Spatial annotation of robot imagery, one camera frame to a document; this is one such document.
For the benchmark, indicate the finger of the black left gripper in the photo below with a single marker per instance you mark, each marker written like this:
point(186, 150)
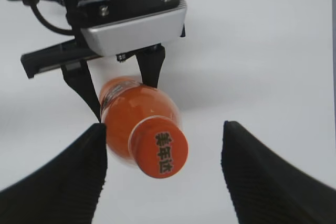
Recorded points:
point(150, 61)

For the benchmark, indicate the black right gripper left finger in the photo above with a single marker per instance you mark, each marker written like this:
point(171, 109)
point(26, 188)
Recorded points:
point(65, 190)

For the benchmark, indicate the orange bottle cap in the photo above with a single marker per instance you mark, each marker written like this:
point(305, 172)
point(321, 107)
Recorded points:
point(158, 147)

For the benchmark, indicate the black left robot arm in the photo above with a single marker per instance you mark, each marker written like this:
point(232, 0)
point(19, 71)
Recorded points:
point(135, 9)

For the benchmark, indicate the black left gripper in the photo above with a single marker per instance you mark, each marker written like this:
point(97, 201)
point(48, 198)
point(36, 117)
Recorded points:
point(79, 14)

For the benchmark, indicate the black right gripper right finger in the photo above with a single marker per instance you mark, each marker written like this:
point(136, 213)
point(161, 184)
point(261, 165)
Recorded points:
point(265, 188)

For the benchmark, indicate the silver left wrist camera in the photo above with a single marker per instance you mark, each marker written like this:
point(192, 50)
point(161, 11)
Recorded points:
point(136, 33)

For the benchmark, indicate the orange Mirinda soda bottle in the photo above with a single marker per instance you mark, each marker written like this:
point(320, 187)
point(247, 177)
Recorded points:
point(125, 102)

